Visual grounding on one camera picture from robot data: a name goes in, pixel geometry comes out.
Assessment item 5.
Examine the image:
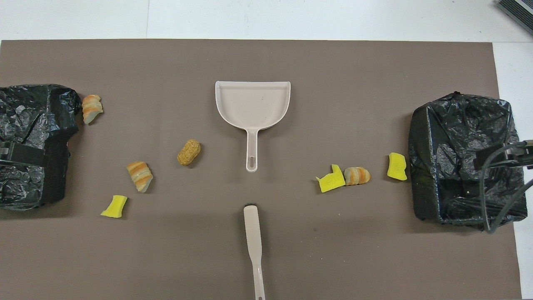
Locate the brown table mat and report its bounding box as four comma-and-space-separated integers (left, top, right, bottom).
0, 39, 522, 300

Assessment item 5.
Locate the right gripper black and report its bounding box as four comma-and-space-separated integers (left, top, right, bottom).
475, 140, 533, 170

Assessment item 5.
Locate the orange striped bread piece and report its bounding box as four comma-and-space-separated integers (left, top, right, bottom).
82, 95, 104, 125
127, 161, 154, 193
344, 167, 371, 186

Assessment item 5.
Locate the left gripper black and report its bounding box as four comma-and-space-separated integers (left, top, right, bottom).
0, 141, 45, 167

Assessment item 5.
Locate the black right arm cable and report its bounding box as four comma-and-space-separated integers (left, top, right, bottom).
479, 141, 533, 234

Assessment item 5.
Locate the yellow green sponge piece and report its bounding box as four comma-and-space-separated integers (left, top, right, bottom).
100, 195, 128, 218

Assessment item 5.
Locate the black bag-lined trash bin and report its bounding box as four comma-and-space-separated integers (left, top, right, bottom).
0, 84, 82, 211
408, 92, 528, 232

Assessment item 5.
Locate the brown peanut-shaped bread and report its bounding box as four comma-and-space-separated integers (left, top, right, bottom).
177, 139, 201, 166

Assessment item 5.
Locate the grey ribbed device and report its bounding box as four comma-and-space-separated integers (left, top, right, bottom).
496, 0, 533, 36

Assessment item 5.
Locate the beige hand brush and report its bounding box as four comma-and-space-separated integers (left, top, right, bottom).
243, 205, 266, 300

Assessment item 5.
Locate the notched yellow sponge piece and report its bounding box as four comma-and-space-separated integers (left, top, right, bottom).
316, 164, 346, 193

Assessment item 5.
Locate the beige plastic dustpan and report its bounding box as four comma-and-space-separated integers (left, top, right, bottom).
215, 80, 291, 173

